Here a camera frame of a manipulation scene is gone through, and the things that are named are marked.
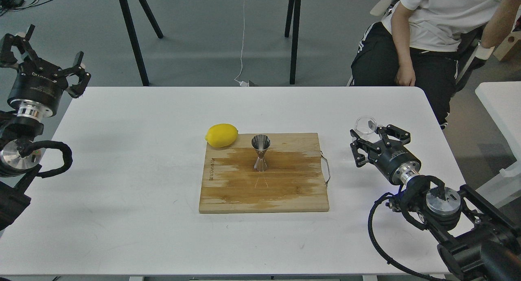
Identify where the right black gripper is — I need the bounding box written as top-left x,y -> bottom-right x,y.
350,125 -> 422,186

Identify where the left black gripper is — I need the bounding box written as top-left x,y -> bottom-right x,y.
0,24 -> 91,116

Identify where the small clear glass cup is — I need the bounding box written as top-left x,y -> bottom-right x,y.
354,115 -> 379,142

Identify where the steel double jigger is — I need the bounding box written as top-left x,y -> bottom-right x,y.
251,134 -> 271,172

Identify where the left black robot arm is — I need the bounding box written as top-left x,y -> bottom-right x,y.
0,25 -> 91,230

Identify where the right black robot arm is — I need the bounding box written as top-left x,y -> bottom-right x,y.
350,125 -> 521,281

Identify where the person's right hand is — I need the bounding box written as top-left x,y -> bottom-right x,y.
394,64 -> 416,87

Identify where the wooden cutting board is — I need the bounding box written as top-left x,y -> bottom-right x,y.
199,133 -> 329,214

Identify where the seated person white shirt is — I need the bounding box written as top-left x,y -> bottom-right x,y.
350,0 -> 520,128

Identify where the yellow lemon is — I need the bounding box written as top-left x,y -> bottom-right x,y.
205,123 -> 238,148

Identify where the white hanging cable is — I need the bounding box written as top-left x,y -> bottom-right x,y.
234,0 -> 250,87

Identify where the black metal table frame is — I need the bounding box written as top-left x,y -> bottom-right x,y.
92,0 -> 313,87

